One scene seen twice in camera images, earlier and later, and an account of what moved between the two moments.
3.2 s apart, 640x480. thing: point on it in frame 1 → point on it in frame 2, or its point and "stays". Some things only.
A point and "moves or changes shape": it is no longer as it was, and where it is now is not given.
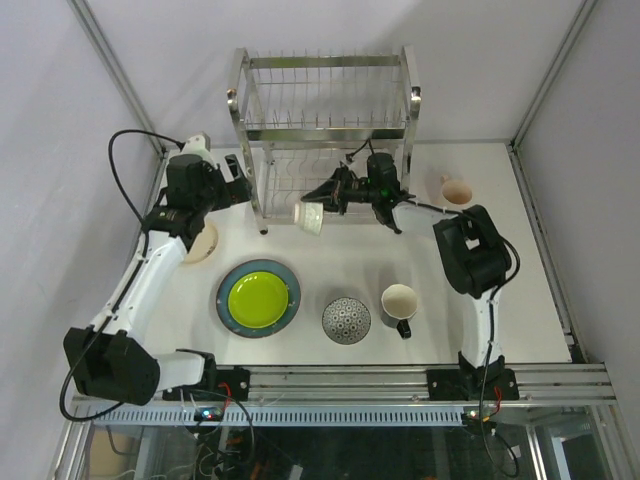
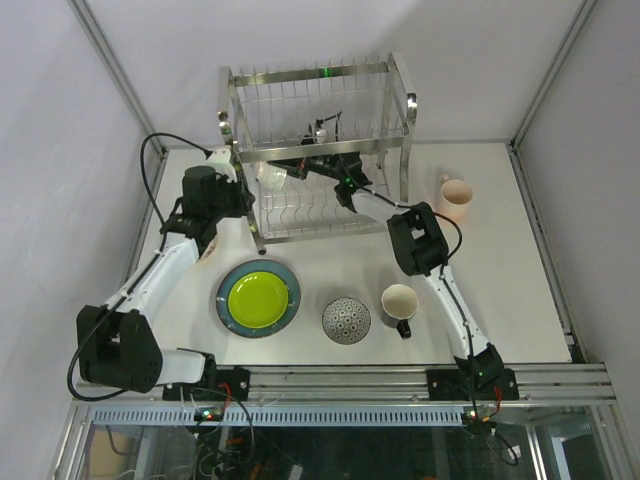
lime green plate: x=258 y=299 stays
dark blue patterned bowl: x=346 y=320 stays
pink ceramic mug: x=455 y=191 stays
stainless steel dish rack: x=302 y=117 moves or changes shape
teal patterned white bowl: x=309 y=216 → x=269 y=177
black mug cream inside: x=398 y=304 stays
